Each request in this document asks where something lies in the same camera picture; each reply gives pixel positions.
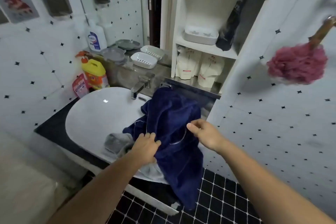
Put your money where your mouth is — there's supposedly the white slotted soap dish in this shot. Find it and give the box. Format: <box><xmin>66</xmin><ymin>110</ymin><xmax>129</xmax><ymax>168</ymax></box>
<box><xmin>130</xmin><ymin>52</ymin><xmax>158</xmax><ymax>69</ymax></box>

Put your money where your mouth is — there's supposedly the white shelf cabinet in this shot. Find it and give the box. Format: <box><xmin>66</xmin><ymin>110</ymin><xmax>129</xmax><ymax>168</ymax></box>
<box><xmin>160</xmin><ymin>0</ymin><xmax>288</xmax><ymax>96</ymax></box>

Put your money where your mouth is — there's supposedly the gray red wall sign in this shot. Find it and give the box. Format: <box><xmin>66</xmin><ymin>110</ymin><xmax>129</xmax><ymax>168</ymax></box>
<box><xmin>0</xmin><ymin>0</ymin><xmax>40</xmax><ymax>24</ymax></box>

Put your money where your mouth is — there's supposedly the black tube on shelf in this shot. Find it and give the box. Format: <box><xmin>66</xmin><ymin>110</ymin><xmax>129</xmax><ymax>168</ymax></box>
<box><xmin>216</xmin><ymin>0</ymin><xmax>250</xmax><ymax>51</ymax></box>

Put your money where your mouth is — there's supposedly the gray round soap dish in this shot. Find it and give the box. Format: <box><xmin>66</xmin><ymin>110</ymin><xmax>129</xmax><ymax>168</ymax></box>
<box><xmin>101</xmin><ymin>47</ymin><xmax>127</xmax><ymax>64</ymax></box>

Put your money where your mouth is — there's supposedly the pink refill pouch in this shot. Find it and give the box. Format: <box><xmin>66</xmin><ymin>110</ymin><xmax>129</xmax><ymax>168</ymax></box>
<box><xmin>72</xmin><ymin>73</ymin><xmax>90</xmax><ymax>99</ymax></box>

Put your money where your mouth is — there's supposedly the person's left hand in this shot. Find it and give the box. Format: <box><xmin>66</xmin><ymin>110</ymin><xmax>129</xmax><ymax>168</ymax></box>
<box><xmin>131</xmin><ymin>132</ymin><xmax>162</xmax><ymax>165</ymax></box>

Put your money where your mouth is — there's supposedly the yellow detergent bottle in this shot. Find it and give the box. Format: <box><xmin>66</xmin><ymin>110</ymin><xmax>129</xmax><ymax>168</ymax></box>
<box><xmin>76</xmin><ymin>51</ymin><xmax>110</xmax><ymax>90</ymax></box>

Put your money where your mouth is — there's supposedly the wall mirror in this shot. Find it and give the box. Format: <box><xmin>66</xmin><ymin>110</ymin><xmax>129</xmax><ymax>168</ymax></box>
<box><xmin>71</xmin><ymin>0</ymin><xmax>161</xmax><ymax>56</ymax></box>

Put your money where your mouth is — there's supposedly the person's left forearm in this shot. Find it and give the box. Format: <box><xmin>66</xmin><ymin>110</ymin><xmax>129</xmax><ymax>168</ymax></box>
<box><xmin>47</xmin><ymin>150</ymin><xmax>158</xmax><ymax>224</ymax></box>

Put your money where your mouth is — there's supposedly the chrome faucet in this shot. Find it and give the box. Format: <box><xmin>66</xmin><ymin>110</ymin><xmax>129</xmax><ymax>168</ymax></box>
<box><xmin>130</xmin><ymin>72</ymin><xmax>155</xmax><ymax>100</ymax></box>

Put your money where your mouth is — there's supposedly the person's right hand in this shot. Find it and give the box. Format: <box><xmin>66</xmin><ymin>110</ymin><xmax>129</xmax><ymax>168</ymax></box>
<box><xmin>186</xmin><ymin>119</ymin><xmax>229</xmax><ymax>153</ymax></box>

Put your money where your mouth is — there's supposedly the person's right forearm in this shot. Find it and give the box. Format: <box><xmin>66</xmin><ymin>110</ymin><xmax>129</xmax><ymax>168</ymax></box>
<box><xmin>215</xmin><ymin>137</ymin><xmax>336</xmax><ymax>224</ymax></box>

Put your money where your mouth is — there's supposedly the gray towel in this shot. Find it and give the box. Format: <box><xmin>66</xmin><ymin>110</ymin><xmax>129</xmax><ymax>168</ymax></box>
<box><xmin>104</xmin><ymin>132</ymin><xmax>168</xmax><ymax>184</ymax></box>

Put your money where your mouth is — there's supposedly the white sink basin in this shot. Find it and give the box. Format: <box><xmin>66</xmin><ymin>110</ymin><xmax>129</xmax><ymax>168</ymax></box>
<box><xmin>65</xmin><ymin>86</ymin><xmax>158</xmax><ymax>161</ymax></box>

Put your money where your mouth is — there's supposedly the pink bath loofah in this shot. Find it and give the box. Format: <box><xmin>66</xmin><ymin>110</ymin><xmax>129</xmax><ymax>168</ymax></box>
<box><xmin>266</xmin><ymin>16</ymin><xmax>336</xmax><ymax>85</ymax></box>

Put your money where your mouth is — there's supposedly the black white vanity cabinet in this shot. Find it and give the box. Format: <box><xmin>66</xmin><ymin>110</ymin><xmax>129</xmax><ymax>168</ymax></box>
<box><xmin>34</xmin><ymin>97</ymin><xmax>182</xmax><ymax>216</ymax></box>

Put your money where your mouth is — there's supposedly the white covered soap dish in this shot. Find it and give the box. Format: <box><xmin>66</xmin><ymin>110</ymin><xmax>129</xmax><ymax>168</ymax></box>
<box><xmin>183</xmin><ymin>26</ymin><xmax>219</xmax><ymax>46</ymax></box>

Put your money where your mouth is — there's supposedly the dark blue towel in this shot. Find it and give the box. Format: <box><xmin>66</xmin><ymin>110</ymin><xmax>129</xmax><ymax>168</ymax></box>
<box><xmin>122</xmin><ymin>87</ymin><xmax>205</xmax><ymax>211</ymax></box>

